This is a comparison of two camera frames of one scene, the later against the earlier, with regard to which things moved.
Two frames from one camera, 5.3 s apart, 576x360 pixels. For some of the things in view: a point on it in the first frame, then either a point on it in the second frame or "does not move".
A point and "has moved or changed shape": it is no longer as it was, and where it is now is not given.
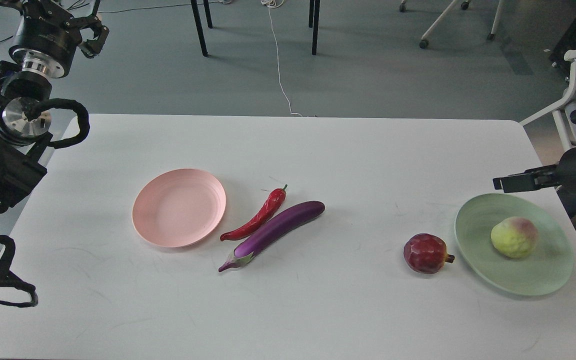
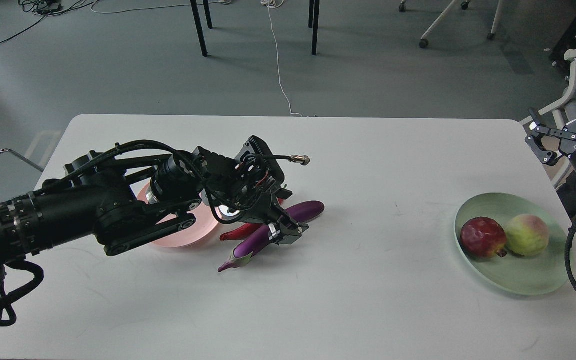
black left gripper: [50, 35] → [247, 187]
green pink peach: [514, 237] has moved or changed shape
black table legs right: [316, 22] does not move
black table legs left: [199, 24] does not move
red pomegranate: [426, 253] → [483, 237]
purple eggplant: [274, 232] does not move
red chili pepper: [277, 199] does not move
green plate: [544, 270] does not move
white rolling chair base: [424, 43] does not move
